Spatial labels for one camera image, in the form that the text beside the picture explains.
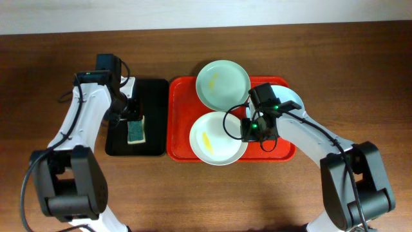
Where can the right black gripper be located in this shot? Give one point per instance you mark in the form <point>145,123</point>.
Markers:
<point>249,135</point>

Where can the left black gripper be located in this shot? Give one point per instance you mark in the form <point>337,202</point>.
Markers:
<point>134,113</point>

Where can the green yellow sponge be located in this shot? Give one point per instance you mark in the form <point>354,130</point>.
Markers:
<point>136,131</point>

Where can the light blue plate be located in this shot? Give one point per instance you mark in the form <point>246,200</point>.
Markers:
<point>284,94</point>

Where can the white plate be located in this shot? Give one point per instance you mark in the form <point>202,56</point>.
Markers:
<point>214,139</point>

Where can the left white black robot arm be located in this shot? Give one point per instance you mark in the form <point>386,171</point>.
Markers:
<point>69,182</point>

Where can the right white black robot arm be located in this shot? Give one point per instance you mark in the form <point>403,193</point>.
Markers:
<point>354,182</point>

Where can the black tray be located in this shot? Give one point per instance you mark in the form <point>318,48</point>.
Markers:
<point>154,94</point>

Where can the mint green plate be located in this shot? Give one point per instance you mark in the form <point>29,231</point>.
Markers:
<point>222,84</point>

